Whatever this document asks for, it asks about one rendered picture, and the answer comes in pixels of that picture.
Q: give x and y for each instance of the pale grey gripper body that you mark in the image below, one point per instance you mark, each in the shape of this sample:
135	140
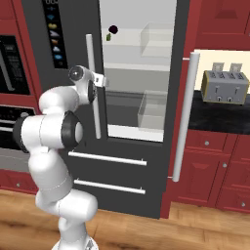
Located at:
104	80

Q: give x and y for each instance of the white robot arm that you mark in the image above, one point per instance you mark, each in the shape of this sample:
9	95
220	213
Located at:
49	169

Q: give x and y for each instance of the clear fridge bin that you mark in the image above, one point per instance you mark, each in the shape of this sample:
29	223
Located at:
158	40
153	112

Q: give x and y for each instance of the dark grey fridge door with panel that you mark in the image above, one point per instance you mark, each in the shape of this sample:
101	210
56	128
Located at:
74	19

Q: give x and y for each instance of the open dark grey fridge door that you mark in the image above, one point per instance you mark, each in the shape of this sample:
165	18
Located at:
177	84

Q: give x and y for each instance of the dark grey fridge drawer front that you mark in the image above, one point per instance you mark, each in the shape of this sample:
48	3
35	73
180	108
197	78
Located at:
123	203
153	153

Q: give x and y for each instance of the dark grey fridge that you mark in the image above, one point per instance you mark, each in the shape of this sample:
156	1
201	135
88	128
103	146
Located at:
130	182

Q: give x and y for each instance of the dark purple round fruit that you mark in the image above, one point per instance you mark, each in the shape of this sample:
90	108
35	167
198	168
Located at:
113	30

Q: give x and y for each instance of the black built-in microwave oven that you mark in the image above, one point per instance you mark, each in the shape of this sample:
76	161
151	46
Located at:
11	65

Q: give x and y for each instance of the black and silver oven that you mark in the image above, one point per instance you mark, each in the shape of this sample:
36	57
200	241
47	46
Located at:
8	114

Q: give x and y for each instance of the red drawer front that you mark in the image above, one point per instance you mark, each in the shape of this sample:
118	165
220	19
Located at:
198	140
13	180
232	198

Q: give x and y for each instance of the silver four-slot toaster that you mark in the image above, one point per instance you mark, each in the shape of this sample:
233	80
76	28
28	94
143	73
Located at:
224	88

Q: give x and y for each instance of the red cupboard door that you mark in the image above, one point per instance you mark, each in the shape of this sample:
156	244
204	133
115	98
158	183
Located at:
198	175
239	169

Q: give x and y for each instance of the red wall cupboard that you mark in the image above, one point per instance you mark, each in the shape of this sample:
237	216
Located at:
6	13
224	22

